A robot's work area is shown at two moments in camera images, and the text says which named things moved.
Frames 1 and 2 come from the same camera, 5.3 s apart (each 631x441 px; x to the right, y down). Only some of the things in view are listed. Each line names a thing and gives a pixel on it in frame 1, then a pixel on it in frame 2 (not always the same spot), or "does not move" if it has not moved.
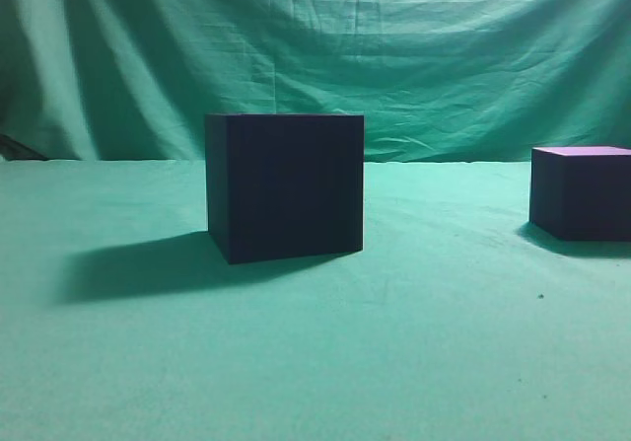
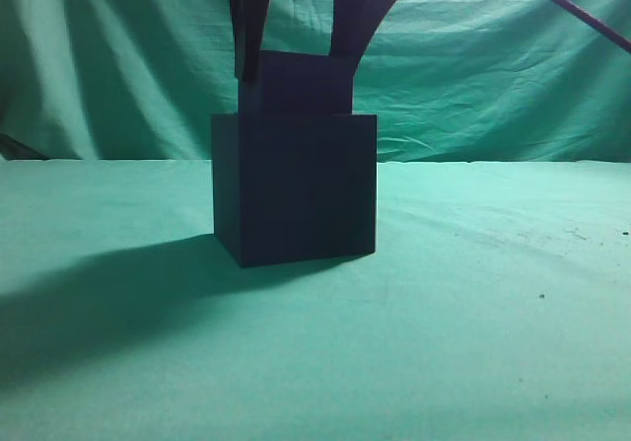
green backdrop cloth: (446, 64) does not move
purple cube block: (582, 192) -> (298, 83)
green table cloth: (460, 320) does not move
